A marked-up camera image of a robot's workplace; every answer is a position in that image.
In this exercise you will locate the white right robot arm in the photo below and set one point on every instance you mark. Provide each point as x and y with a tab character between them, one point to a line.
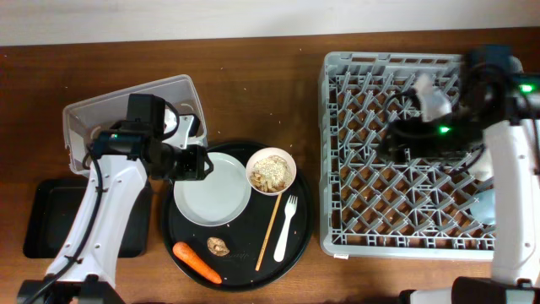
495	114

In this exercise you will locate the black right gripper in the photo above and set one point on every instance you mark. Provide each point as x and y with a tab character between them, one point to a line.
394	131

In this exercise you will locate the clear plastic waste bin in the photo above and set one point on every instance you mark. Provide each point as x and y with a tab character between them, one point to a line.
83	120

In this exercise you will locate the white plastic fork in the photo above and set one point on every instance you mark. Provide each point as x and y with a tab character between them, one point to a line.
289	212

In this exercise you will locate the wooden chopstick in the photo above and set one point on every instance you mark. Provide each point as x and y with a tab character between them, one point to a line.
268	232

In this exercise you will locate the rectangular black tray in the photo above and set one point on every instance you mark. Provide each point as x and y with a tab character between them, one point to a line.
55	206

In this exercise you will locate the grey plastic dishwasher rack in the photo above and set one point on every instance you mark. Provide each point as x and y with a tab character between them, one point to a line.
370	208

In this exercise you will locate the pale grey plate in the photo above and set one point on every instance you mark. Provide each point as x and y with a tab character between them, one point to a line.
218	199

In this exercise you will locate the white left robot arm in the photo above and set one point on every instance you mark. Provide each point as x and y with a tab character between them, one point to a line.
151	142

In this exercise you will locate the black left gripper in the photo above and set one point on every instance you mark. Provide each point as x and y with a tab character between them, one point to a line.
196	166

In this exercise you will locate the brown walnut shell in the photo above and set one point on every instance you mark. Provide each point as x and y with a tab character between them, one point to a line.
217	247

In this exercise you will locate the light blue cup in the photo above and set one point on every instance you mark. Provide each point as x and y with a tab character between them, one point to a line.
482	207

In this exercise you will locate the pink bowl with food scraps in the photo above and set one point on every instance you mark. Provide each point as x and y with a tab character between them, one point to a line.
271	171

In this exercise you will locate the round black tray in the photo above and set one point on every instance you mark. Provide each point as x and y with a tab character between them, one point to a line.
243	237

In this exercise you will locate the orange carrot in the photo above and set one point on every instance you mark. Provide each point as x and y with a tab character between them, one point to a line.
186	254

